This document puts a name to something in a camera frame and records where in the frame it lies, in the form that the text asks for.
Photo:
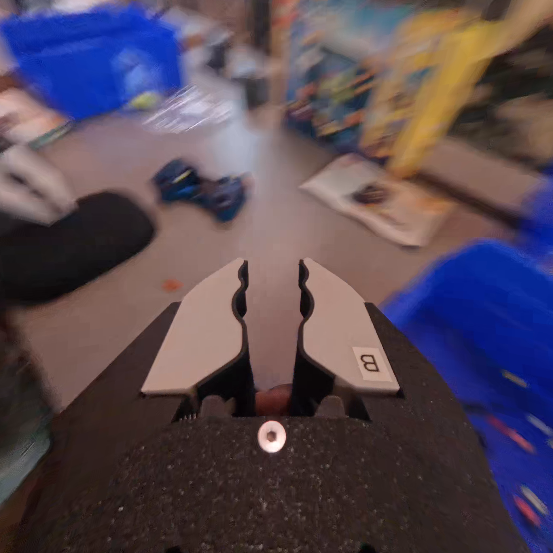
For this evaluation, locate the blue and yellow toy box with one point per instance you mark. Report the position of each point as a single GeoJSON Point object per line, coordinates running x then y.
{"type": "Point", "coordinates": [345, 86]}

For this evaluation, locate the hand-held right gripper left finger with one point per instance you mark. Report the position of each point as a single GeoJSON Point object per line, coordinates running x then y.
{"type": "Point", "coordinates": [203, 341]}

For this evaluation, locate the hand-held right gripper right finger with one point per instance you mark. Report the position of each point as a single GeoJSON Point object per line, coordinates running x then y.
{"type": "Point", "coordinates": [341, 337]}

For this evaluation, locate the blue plastic bin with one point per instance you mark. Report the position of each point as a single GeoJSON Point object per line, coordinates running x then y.
{"type": "Point", "coordinates": [475, 324]}
{"type": "Point", "coordinates": [77, 56]}

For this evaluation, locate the clear plastic bag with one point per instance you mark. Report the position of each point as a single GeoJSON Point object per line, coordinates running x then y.
{"type": "Point", "coordinates": [194, 110]}
{"type": "Point", "coordinates": [142, 86]}

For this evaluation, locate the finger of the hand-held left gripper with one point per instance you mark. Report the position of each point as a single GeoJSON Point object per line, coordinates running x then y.
{"type": "Point", "coordinates": [39, 194]}

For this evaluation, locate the blue brick-built game console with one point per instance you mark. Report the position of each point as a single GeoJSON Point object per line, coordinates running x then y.
{"type": "Point", "coordinates": [203, 190]}

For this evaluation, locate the large black cushioned pad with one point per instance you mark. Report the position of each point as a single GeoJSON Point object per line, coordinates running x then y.
{"type": "Point", "coordinates": [77, 246]}

